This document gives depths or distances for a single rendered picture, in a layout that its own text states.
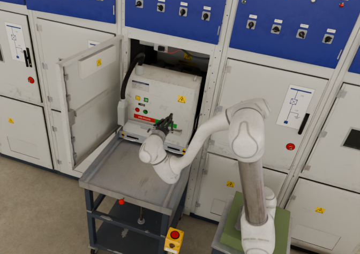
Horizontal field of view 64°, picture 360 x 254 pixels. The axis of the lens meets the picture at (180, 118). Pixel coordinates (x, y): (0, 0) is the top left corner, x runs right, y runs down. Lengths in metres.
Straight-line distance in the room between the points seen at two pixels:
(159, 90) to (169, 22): 0.43
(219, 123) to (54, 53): 1.52
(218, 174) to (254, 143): 1.32
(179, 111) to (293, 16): 0.88
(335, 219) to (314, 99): 1.06
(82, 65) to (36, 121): 1.27
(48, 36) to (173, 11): 0.99
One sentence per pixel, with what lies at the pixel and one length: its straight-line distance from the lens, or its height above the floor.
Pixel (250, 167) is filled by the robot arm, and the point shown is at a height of 1.44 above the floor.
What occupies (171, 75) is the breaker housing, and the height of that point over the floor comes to 1.39.
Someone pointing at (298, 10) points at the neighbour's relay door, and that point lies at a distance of 1.80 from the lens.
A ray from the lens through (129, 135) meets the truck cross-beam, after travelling 2.18.
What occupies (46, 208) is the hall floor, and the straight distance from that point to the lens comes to 2.98.
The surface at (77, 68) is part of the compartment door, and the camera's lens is 1.79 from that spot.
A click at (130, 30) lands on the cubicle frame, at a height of 1.62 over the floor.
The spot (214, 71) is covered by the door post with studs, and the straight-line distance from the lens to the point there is 1.95.
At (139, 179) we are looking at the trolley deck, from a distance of 1.93.
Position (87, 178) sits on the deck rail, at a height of 0.85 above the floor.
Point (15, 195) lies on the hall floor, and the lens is 3.16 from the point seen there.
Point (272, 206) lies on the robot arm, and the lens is 1.66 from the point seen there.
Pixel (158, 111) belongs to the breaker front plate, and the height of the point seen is 1.17.
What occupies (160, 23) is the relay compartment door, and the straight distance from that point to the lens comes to 1.93.
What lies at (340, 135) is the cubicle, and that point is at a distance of 2.15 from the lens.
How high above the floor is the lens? 2.22
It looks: 33 degrees down
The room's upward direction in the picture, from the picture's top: 8 degrees clockwise
